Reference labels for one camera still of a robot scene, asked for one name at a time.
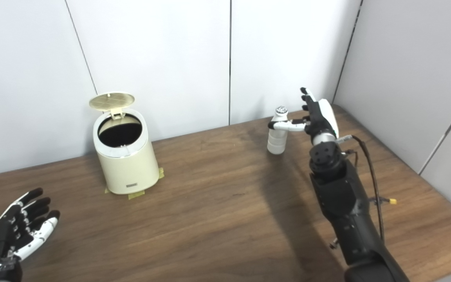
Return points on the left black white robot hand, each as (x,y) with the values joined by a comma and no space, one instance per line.
(2,239)

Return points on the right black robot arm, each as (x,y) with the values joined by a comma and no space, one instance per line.
(343,203)

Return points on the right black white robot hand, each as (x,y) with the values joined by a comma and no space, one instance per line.
(321,117)

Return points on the small white plastic bottle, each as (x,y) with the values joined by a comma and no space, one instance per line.
(276,141)

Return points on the cream-colored round bin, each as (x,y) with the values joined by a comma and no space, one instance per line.
(127,168)

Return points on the round cream bin lid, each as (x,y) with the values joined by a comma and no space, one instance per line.
(112,100)

